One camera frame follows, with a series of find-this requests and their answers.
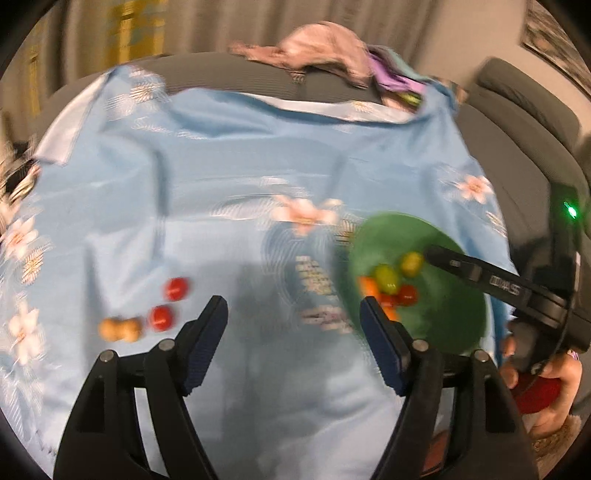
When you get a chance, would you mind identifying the green plastic bowl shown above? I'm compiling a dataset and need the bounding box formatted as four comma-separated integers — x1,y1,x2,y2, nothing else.
347,211,489,354

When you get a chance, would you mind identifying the yellow-brown round fruit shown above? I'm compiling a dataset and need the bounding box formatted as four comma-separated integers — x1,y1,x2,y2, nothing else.
98,318,122,343
119,318,143,343

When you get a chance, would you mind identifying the light blue floral cloth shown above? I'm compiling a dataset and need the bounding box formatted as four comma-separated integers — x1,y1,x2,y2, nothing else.
0,65,518,480

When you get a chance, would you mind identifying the green oval mango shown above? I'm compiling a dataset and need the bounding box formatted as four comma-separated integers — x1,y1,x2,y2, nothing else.
399,251,424,278

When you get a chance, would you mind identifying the person's right hand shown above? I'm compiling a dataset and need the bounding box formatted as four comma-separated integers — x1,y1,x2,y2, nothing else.
501,337,585,439

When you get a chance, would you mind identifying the pink cloth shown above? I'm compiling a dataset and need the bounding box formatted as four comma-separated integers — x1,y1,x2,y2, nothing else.
228,22,376,88

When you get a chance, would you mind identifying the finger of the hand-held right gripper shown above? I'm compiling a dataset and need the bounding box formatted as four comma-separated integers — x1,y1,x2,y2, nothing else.
424,245,570,325

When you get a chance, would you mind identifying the person's right forearm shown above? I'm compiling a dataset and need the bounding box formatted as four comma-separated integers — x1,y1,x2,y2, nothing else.
526,413,585,468

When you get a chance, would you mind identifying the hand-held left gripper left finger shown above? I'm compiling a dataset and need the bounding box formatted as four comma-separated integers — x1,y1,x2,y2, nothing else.
53,295,229,480

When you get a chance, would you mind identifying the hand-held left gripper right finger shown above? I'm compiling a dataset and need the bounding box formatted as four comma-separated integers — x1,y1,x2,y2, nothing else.
359,295,541,480

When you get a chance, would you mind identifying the green tomato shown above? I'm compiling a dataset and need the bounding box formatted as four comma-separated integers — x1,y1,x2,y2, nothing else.
373,264,402,295

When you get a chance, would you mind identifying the black white patterned cloth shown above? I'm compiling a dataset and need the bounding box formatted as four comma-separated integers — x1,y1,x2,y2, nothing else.
0,143,43,209

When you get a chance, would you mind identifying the framed wall picture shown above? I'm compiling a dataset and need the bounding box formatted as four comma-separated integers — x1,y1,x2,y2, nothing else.
522,0,588,89

